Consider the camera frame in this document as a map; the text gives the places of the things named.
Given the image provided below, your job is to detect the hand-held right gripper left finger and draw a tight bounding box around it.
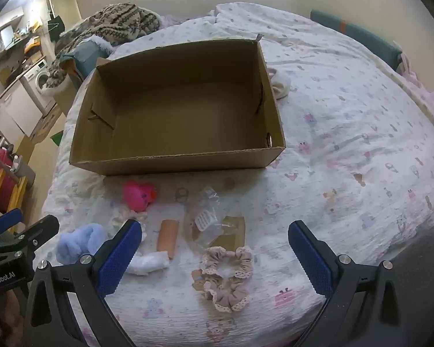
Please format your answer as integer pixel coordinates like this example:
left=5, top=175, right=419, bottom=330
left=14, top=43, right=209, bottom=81
left=23, top=219, right=143, bottom=347

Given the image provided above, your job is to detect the khaki paper card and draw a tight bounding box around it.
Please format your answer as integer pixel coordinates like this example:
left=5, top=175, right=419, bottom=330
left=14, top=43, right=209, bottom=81
left=210, top=216, right=247, bottom=252

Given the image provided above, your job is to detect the patterned knit blanket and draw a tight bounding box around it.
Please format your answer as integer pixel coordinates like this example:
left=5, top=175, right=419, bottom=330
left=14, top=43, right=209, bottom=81
left=45, top=2, right=162, bottom=89

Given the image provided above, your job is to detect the clear plastic bag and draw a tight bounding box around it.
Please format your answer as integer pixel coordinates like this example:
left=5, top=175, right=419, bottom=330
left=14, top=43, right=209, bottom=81
left=185, top=186, right=247, bottom=253

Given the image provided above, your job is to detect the peach soft tube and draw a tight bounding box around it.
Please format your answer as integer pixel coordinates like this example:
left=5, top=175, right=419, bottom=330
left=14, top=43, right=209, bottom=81
left=156, top=219, right=180, bottom=260

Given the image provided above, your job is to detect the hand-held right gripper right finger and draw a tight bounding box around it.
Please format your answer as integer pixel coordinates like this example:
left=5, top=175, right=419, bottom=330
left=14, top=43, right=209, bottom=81
left=287, top=220, right=420, bottom=347

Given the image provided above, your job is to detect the pink heart plush toy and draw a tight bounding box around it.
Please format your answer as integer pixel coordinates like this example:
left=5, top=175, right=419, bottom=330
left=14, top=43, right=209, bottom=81
left=122, top=181, right=157, bottom=212

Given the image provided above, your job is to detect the pink fluffy cloth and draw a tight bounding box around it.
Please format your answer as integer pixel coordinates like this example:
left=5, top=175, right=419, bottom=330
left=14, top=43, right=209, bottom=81
left=401, top=52, right=434, bottom=120

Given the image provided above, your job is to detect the blue fluffy scrunchie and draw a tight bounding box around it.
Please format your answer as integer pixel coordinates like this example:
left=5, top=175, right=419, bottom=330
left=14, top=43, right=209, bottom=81
left=55, top=223, right=109, bottom=266

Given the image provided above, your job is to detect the white plush slipper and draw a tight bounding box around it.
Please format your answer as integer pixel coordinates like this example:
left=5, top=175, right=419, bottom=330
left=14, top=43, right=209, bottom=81
left=269, top=67, right=298, bottom=101

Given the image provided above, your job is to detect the white hair clip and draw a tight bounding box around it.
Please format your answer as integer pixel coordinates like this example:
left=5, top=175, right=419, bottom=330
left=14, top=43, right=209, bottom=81
left=195, top=210, right=218, bottom=231

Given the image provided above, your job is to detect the white sock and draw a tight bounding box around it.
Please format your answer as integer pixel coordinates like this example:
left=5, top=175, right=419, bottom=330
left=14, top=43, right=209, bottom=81
left=125, top=250, right=170, bottom=276

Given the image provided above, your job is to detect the brown cardboard box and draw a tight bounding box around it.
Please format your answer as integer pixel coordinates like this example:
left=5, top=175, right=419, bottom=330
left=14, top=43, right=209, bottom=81
left=69, top=33, right=287, bottom=177

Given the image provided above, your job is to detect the teal fleece pillow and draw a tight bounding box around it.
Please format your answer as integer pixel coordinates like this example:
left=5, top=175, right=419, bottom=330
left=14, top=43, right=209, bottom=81
left=60, top=37, right=113, bottom=82

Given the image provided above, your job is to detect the white washing machine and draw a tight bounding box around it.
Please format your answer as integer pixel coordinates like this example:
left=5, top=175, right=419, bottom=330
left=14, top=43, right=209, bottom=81
left=22, top=60, right=57, bottom=117

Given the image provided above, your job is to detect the beige lace scrunchie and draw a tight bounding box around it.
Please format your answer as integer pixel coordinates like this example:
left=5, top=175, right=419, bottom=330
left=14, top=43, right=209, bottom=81
left=191, top=246, right=254, bottom=313

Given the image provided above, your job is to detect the black hanging bag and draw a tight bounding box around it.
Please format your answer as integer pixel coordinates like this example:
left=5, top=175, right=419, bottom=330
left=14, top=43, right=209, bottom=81
left=47, top=14, right=66, bottom=42

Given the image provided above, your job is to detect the white kitchen cabinet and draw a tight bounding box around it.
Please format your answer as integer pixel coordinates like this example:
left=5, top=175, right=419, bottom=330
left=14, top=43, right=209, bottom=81
left=0, top=79, right=44, bottom=139

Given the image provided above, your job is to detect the teal headboard cushion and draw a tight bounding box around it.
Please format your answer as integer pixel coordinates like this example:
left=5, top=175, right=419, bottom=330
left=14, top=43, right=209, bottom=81
left=310, top=9, right=404, bottom=72

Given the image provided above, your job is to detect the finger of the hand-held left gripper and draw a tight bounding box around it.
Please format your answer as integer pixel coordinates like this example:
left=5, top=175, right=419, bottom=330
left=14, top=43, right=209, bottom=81
left=16, top=214, right=60, bottom=259
left=0, top=208, right=23, bottom=237

